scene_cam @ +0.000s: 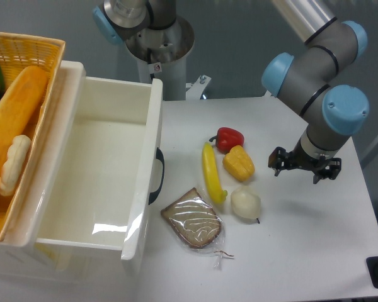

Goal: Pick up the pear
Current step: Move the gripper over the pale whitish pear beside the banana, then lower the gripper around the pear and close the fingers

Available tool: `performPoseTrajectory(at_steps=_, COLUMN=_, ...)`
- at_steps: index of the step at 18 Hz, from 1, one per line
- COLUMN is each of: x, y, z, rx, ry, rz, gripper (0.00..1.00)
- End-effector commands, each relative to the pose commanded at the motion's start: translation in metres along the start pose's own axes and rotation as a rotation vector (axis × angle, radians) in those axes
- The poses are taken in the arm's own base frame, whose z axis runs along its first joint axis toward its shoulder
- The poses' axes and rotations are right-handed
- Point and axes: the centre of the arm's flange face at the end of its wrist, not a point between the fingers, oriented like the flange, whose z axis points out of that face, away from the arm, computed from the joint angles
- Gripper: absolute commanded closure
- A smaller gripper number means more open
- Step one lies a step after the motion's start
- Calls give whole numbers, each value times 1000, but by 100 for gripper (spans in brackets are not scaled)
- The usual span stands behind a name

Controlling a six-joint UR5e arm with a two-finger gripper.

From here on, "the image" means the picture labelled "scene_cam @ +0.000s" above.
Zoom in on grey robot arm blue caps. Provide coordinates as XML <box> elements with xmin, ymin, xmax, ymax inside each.
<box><xmin>261</xmin><ymin>1</ymin><xmax>370</xmax><ymax>184</ymax></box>

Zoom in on bread slice in plastic bag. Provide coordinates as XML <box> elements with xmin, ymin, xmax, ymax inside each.
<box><xmin>160</xmin><ymin>187</ymin><xmax>234</xmax><ymax>271</ymax></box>

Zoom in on white open drawer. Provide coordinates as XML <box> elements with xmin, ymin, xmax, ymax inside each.
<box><xmin>4</xmin><ymin>61</ymin><xmax>163</xmax><ymax>253</ymax></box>

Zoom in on yellow bell pepper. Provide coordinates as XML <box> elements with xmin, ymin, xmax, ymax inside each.
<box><xmin>222</xmin><ymin>145</ymin><xmax>255</xmax><ymax>182</ymax></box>

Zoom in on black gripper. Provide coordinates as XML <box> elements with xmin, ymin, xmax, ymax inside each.
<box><xmin>268</xmin><ymin>147</ymin><xmax>341</xmax><ymax>184</ymax></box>

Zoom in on small pale bread roll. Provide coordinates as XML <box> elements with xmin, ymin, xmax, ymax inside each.
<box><xmin>0</xmin><ymin>135</ymin><xmax>32</xmax><ymax>196</ymax></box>

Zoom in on yellow banana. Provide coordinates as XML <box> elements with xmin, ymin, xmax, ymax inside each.
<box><xmin>202</xmin><ymin>143</ymin><xmax>227</xmax><ymax>204</ymax></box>

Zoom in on red bell pepper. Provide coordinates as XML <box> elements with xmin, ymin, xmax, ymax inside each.
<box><xmin>209</xmin><ymin>127</ymin><xmax>244</xmax><ymax>154</ymax></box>

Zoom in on pale white pear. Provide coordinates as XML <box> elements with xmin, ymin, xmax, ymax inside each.
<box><xmin>231</xmin><ymin>186</ymin><xmax>261</xmax><ymax>224</ymax></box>

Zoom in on orange baguette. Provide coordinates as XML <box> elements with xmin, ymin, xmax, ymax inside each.
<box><xmin>0</xmin><ymin>65</ymin><xmax>48</xmax><ymax>174</ymax></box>

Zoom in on yellow woven basket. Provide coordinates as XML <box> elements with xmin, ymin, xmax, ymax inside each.
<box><xmin>0</xmin><ymin>32</ymin><xmax>66</xmax><ymax>242</ymax></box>

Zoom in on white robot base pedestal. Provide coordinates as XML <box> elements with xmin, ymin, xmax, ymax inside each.
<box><xmin>92</xmin><ymin>0</ymin><xmax>212</xmax><ymax>101</ymax></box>

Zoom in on white drawer cabinet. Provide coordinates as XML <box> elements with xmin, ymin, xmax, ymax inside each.
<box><xmin>0</xmin><ymin>238</ymin><xmax>142</xmax><ymax>301</ymax></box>

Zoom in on black drawer handle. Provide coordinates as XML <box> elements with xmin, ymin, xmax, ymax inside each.
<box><xmin>148</xmin><ymin>147</ymin><xmax>165</xmax><ymax>205</ymax></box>

